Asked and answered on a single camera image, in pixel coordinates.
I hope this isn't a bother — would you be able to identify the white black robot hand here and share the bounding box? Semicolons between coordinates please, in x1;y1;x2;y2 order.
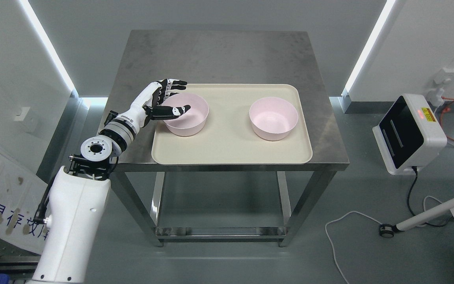
116;78;191;128

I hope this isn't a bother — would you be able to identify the pink bowl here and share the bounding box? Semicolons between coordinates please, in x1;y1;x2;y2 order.
162;92;209;136
249;97;299;141

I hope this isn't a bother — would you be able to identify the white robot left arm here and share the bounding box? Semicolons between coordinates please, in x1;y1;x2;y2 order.
30;110;147;284

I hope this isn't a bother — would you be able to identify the stainless steel table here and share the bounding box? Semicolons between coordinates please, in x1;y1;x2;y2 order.
104;30;350;247

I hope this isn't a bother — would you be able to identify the cream plastic tray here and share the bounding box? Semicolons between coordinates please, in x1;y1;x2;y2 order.
151;83;313;166

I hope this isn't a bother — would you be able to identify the white sign board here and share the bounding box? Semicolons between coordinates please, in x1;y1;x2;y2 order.
0;131;48;254

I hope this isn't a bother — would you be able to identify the white black charging device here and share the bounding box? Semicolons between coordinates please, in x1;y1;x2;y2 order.
372;93;448;176

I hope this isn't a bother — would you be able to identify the white stand leg with caster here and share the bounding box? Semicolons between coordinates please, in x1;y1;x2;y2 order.
378;198;454;238

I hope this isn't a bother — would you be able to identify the black power cable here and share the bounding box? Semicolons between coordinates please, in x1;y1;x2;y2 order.
407;166;453;228

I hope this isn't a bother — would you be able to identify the white wall socket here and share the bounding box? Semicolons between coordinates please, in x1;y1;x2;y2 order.
426;68;454;107

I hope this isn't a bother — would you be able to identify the white floor cable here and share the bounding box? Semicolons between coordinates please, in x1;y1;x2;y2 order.
325;196;444;284

